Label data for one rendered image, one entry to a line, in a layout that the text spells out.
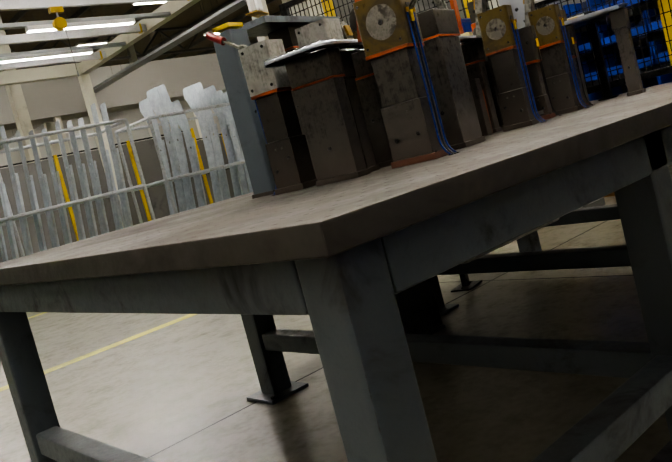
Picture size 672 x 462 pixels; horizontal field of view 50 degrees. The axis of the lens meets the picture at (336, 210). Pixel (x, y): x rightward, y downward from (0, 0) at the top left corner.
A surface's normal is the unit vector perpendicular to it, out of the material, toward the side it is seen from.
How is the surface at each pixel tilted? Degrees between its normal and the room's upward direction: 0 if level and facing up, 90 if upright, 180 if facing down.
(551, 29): 90
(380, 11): 90
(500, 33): 90
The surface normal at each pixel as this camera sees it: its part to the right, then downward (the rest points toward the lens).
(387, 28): -0.55, 0.21
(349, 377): -0.72, 0.24
